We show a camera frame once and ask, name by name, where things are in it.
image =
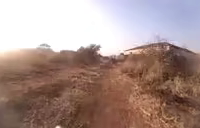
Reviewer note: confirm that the red dirt path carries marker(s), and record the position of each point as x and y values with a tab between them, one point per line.
104	106

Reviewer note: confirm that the pale building with dark roof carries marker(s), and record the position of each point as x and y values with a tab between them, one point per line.
154	47

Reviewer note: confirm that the small flat-topped tree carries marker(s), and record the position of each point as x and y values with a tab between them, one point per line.
44	46

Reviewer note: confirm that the dry brown scrub ground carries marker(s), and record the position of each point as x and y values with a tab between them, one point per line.
38	85

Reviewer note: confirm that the dry yellow grass ground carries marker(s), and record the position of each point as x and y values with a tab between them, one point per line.
161	98

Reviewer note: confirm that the robot's own part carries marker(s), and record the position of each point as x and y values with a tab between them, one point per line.
58	126

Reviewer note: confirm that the dry dark shrub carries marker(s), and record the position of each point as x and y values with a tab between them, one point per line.
183	63

